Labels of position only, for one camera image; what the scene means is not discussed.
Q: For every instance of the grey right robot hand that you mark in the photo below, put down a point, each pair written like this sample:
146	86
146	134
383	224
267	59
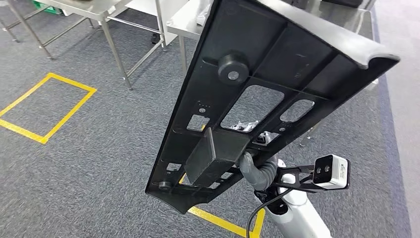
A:
249	170

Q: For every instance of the black plastic plate bracket part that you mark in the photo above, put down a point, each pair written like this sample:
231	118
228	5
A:
295	42

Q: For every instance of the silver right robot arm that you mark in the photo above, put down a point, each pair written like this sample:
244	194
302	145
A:
302	216

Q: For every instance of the stainless steel workbench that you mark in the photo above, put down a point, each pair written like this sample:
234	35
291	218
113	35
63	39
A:
347	19

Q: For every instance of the yellow floor tape square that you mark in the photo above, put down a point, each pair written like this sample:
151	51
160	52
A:
19	130
223	223

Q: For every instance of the steel side table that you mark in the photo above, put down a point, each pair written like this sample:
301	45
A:
85	8

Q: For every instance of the green plastic crate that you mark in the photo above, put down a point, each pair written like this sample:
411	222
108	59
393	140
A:
47	6

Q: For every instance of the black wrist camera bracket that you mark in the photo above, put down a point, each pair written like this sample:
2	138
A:
277	180

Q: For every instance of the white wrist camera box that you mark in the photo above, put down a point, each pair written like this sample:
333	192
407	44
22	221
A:
338	172

